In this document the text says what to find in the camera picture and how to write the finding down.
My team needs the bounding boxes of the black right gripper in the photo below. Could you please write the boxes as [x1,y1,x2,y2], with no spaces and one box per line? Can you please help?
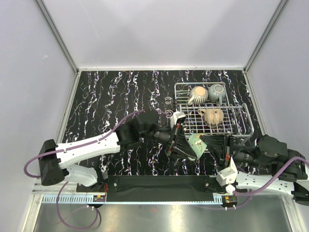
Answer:
[198,132,270,169]

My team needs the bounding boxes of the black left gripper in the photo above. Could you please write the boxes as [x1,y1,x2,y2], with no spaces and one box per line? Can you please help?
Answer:
[141,124,197,162]

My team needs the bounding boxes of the mint green cup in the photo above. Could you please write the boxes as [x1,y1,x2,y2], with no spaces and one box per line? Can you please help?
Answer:
[188,133,207,161]

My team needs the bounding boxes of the tan glazed ceramic mug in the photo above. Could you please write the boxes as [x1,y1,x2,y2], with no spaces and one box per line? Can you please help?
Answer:
[197,108,224,128]

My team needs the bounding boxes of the white ribbed ceramic mug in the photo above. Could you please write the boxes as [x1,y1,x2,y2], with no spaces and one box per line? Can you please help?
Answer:
[187,86,209,106]

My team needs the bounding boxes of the grey-blue speckled ceramic mug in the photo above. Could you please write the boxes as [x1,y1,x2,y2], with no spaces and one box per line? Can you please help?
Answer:
[208,84,226,106]

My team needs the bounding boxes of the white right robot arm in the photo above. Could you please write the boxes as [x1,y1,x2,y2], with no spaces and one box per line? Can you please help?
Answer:
[200,135,309,206]

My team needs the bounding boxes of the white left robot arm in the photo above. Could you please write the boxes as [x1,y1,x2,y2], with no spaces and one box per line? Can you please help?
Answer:
[38,110,198,192]

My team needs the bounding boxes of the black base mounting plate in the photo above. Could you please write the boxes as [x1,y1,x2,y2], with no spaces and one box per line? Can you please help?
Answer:
[76,175,226,203]

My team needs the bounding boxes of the black marble pattern mat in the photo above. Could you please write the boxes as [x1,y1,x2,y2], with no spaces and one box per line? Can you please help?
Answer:
[62,70,262,175]

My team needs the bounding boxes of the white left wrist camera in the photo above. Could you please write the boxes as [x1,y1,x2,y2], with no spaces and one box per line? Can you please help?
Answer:
[167,111,186,130]

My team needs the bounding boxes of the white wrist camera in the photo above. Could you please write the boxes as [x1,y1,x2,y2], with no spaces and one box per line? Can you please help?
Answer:
[167,111,186,130]
[216,158,238,194]

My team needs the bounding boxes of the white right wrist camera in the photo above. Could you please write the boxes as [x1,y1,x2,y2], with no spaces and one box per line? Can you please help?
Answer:
[216,158,238,194]

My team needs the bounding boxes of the silver wire dish rack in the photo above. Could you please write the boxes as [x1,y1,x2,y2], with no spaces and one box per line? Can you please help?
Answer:
[174,82,254,145]

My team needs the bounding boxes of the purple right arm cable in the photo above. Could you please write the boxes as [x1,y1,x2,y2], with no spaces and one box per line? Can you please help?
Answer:
[231,156,309,208]

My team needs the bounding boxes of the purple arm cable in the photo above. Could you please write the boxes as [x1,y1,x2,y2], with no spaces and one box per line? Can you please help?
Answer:
[24,110,172,229]
[231,156,309,208]

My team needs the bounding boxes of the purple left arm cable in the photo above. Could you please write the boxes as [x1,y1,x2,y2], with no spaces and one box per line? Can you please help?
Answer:
[24,110,172,229]

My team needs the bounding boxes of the aluminium frame post right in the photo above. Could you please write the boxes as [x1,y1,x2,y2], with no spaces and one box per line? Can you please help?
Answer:
[243,0,290,73]

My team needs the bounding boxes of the aluminium frame post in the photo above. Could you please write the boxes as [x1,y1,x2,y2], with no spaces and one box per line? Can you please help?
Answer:
[243,0,290,73]
[34,0,79,74]

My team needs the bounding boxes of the aluminium frame post left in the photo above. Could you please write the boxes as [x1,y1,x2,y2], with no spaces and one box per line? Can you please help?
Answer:
[34,0,79,74]

